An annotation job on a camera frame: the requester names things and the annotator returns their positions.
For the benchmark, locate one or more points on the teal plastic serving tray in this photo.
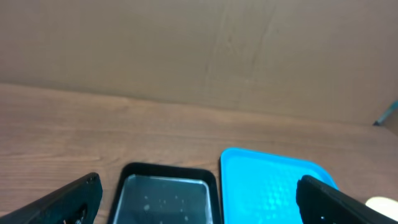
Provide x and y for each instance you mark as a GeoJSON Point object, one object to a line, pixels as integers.
{"type": "Point", "coordinates": [258, 187]}

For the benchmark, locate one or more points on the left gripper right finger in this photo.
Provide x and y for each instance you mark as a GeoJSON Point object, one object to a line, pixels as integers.
{"type": "Point", "coordinates": [320, 203]}

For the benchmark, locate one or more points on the black rectangular water tray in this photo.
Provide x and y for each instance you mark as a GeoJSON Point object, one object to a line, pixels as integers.
{"type": "Point", "coordinates": [159, 194]}

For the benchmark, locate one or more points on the yellow-green plate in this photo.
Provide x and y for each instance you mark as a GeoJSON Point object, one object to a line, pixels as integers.
{"type": "Point", "coordinates": [384, 205]}

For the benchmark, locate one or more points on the teal marker pen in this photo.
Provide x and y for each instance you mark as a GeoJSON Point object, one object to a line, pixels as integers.
{"type": "Point", "coordinates": [386, 114]}

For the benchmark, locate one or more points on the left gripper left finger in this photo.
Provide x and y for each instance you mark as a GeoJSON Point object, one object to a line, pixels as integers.
{"type": "Point", "coordinates": [76, 202]}

